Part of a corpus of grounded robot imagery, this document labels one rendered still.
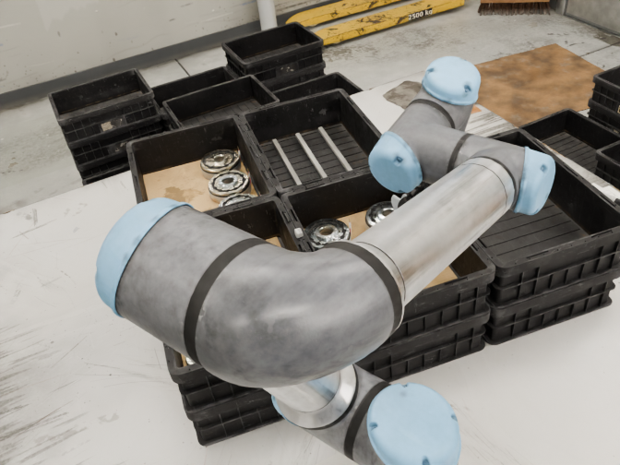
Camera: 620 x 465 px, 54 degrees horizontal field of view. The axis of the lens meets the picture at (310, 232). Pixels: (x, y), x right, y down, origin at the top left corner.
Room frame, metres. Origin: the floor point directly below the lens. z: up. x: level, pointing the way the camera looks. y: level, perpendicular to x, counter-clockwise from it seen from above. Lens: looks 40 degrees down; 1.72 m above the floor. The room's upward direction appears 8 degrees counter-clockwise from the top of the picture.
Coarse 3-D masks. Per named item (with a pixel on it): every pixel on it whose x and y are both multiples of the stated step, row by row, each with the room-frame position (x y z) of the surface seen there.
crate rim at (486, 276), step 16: (352, 176) 1.12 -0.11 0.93; (288, 192) 1.09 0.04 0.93; (304, 192) 1.09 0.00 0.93; (288, 208) 1.04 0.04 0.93; (304, 240) 0.92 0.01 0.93; (480, 256) 0.81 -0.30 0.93; (480, 272) 0.77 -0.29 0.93; (432, 288) 0.75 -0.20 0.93; (448, 288) 0.75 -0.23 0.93; (464, 288) 0.75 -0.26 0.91; (416, 304) 0.73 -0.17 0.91
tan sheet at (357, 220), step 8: (352, 216) 1.10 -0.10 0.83; (360, 216) 1.10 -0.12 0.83; (352, 224) 1.07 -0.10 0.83; (360, 224) 1.07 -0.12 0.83; (352, 232) 1.04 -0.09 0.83; (360, 232) 1.04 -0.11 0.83; (448, 272) 0.88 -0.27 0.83; (432, 280) 0.86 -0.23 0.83; (440, 280) 0.86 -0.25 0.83; (424, 288) 0.85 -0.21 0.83
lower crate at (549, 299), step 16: (608, 272) 0.83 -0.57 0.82; (576, 288) 0.81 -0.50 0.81; (592, 288) 0.83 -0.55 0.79; (608, 288) 0.84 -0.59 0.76; (512, 304) 0.78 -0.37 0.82; (528, 304) 0.79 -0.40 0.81; (544, 304) 0.81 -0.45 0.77; (560, 304) 0.82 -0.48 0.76; (576, 304) 0.83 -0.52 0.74; (592, 304) 0.84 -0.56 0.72; (608, 304) 0.84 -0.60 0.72; (496, 320) 0.79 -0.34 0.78; (512, 320) 0.79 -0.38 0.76; (528, 320) 0.80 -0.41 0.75; (544, 320) 0.81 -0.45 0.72; (560, 320) 0.81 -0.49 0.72; (496, 336) 0.79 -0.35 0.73; (512, 336) 0.79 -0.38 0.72
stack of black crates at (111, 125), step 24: (120, 72) 2.63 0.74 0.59; (48, 96) 2.48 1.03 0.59; (72, 96) 2.54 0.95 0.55; (96, 96) 2.57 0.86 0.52; (120, 96) 2.61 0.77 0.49; (144, 96) 2.37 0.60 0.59; (72, 120) 2.26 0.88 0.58; (96, 120) 2.30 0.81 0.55; (120, 120) 2.33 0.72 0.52; (144, 120) 2.36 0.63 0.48; (72, 144) 2.24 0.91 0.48; (96, 144) 2.29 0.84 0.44; (120, 144) 2.32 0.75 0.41; (96, 168) 2.27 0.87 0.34
